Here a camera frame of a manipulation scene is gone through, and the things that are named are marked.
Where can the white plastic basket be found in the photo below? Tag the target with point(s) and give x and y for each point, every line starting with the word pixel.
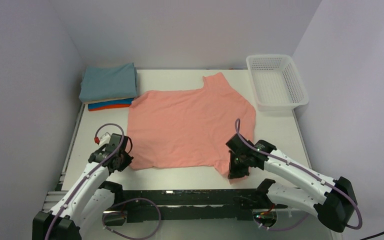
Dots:
pixel 276 82

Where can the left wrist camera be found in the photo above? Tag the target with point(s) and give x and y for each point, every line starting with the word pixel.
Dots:
pixel 104 139

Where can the blue folded t shirt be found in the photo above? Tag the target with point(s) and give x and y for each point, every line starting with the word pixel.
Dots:
pixel 97 105

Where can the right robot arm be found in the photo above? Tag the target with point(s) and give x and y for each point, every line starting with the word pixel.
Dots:
pixel 332 201

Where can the pink t shirt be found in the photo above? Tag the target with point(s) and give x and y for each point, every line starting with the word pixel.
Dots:
pixel 188 128

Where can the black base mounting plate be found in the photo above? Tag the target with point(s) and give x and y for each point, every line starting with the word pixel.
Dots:
pixel 191 204

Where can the orange folded t shirt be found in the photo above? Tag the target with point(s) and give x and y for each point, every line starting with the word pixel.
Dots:
pixel 112 106

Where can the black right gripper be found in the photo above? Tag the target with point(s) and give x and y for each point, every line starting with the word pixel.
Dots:
pixel 234 172

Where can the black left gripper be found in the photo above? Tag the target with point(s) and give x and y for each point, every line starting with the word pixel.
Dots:
pixel 127 160

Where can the teal folded t shirt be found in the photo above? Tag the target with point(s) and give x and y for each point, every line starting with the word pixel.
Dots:
pixel 107 83

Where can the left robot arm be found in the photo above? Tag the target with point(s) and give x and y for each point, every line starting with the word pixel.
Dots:
pixel 91 195

